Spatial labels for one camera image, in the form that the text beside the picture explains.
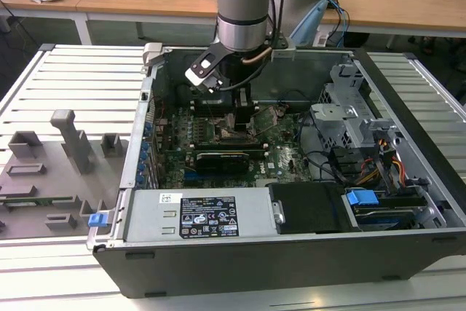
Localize CPU socket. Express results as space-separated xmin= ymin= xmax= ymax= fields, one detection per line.
xmin=214 ymin=114 xmax=261 ymax=146

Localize black graphics card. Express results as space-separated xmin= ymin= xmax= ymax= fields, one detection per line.
xmin=195 ymin=150 xmax=249 ymax=176

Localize green motherboard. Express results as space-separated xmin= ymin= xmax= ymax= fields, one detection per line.
xmin=152 ymin=102 xmax=318 ymax=190

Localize silver perforated drive cage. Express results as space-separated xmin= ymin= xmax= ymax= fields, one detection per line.
xmin=310 ymin=63 xmax=401 ymax=152

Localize grey plastic case latch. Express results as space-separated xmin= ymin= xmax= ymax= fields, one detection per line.
xmin=141 ymin=42 xmax=173 ymax=71

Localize black white rating label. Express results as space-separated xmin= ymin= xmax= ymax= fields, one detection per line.
xmin=180 ymin=196 xmax=238 ymax=241

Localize pale blue teach pendant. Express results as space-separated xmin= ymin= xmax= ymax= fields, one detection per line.
xmin=290 ymin=0 xmax=331 ymax=48

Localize black plastic shroud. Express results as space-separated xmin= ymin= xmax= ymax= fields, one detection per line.
xmin=268 ymin=182 xmax=362 ymax=236

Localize silver power supply box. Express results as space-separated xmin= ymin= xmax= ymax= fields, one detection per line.
xmin=122 ymin=189 xmax=284 ymax=243

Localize hard disk in blue carrier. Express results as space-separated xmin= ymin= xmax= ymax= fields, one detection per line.
xmin=341 ymin=187 xmax=429 ymax=232

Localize black silver PC case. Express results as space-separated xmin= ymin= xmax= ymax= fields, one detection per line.
xmin=85 ymin=43 xmax=466 ymax=299

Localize blue plastic latch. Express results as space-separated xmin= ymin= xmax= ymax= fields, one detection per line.
xmin=88 ymin=212 xmax=111 ymax=230

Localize grey parts rack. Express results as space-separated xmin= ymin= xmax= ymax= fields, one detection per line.
xmin=0 ymin=109 xmax=128 ymax=241

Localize green RAM stick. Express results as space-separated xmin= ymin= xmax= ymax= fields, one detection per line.
xmin=0 ymin=196 xmax=74 ymax=205

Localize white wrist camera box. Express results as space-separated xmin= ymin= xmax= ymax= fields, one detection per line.
xmin=183 ymin=43 xmax=226 ymax=95

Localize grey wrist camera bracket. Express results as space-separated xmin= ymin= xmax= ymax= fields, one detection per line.
xmin=269 ymin=36 xmax=296 ymax=61

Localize black wire bundle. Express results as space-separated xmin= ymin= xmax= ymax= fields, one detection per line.
xmin=298 ymin=106 xmax=365 ymax=185

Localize blue cable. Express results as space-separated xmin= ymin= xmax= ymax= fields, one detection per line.
xmin=326 ymin=0 xmax=352 ymax=48

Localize wooden desk white frame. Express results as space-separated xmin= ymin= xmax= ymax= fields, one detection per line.
xmin=320 ymin=0 xmax=466 ymax=41
xmin=0 ymin=0 xmax=219 ymax=47

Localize yellow orange wire bundle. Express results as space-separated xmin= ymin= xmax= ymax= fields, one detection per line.
xmin=358 ymin=138 xmax=407 ymax=186

